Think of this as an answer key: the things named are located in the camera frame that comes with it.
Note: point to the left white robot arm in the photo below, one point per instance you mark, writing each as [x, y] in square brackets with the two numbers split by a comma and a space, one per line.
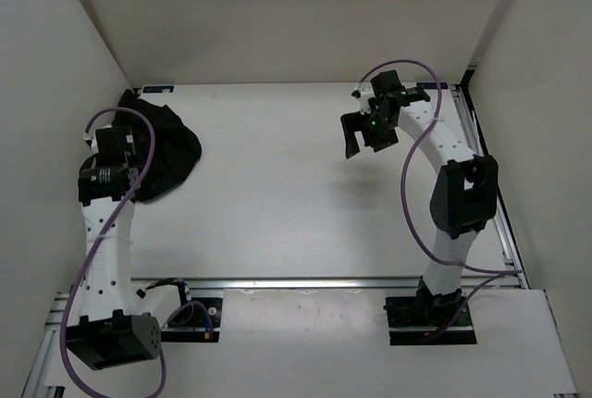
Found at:
[113, 326]

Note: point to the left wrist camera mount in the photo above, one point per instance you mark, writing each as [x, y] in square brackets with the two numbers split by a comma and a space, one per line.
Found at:
[111, 141]

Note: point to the aluminium front rail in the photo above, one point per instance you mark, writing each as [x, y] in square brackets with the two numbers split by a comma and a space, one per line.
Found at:
[336, 283]

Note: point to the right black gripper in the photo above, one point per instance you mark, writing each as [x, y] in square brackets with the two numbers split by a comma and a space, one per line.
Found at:
[352, 121]

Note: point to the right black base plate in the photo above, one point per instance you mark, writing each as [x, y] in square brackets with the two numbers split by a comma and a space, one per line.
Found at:
[408, 324]

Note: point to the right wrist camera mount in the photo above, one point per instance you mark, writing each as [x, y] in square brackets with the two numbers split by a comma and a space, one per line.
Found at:
[383, 83]

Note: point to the blue white label sticker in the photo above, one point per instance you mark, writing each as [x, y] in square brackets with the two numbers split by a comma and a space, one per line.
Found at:
[158, 89]

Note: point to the aluminium right rail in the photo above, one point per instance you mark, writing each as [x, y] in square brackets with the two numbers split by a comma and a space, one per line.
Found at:
[486, 201]

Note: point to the aluminium rail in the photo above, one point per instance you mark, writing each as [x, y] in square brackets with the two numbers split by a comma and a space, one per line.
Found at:
[336, 283]
[486, 201]

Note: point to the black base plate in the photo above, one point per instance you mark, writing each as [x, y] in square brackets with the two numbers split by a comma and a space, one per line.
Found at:
[408, 324]
[193, 318]

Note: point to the black skirt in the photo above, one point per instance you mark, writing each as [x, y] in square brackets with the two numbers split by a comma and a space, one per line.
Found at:
[177, 148]

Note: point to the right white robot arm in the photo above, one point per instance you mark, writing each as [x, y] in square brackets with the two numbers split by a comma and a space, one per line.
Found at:
[464, 198]

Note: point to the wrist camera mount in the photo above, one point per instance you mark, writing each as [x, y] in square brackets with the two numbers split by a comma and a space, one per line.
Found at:
[111, 141]
[383, 83]

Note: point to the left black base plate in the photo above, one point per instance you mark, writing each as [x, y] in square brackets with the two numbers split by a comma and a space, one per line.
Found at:
[193, 318]

